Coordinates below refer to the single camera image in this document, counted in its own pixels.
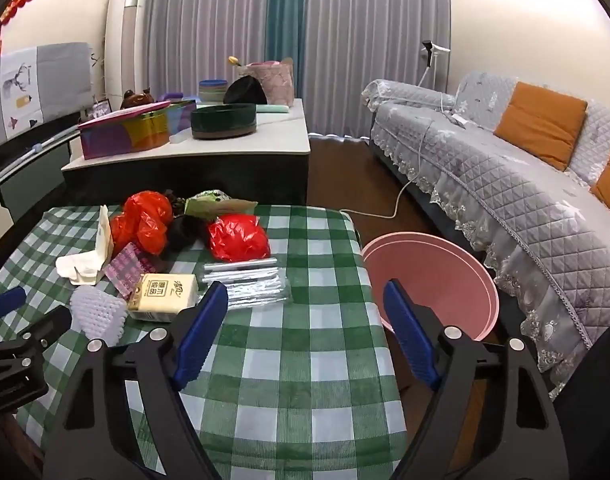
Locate white foam fruit net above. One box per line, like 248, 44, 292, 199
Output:
70, 285, 127, 347

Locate white standing air conditioner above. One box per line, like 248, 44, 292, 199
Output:
104, 0, 147, 110

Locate white coffee table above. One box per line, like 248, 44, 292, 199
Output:
62, 99, 311, 205

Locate stacked coloured bowls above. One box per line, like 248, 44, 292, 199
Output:
198, 79, 229, 104

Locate grey quilted sofa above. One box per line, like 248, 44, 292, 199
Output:
361, 73, 610, 393

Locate pink trash bin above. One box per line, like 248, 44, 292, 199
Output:
363, 232, 500, 340

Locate power strip on sofa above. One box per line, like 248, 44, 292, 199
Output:
449, 114, 468, 128

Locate white power cable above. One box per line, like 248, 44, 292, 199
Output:
339, 66, 467, 221

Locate colourful storage box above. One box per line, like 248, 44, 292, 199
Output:
80, 100, 197, 159

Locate teal curtain strip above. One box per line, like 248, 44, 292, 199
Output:
265, 0, 306, 98

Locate black cap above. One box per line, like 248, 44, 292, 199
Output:
223, 75, 268, 105

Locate yellow tissue pack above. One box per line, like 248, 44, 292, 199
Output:
127, 273, 199, 323

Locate red plastic bag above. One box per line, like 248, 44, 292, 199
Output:
207, 214, 270, 263

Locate dark green round basin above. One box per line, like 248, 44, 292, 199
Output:
191, 104, 256, 140

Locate orange cushion near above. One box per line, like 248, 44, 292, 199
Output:
494, 81, 588, 171

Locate pink lace basket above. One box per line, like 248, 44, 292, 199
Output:
245, 58, 295, 107

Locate covered television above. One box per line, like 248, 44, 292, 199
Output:
0, 42, 94, 146

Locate green panda snack packet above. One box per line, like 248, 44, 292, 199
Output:
183, 190, 257, 222

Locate grey curtains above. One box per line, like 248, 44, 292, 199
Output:
144, 0, 451, 136

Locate orange plastic bag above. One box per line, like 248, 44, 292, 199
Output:
110, 191, 173, 256

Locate green checked tablecloth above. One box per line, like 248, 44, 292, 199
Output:
0, 205, 407, 479

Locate dark brown wrapper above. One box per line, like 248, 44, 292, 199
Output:
161, 190, 207, 261

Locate pink blister pill pack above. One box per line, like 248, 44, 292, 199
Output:
104, 243, 155, 299

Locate light green mat roll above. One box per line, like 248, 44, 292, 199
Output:
256, 104, 290, 114

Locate clip lamp on stand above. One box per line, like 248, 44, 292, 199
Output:
419, 40, 451, 86

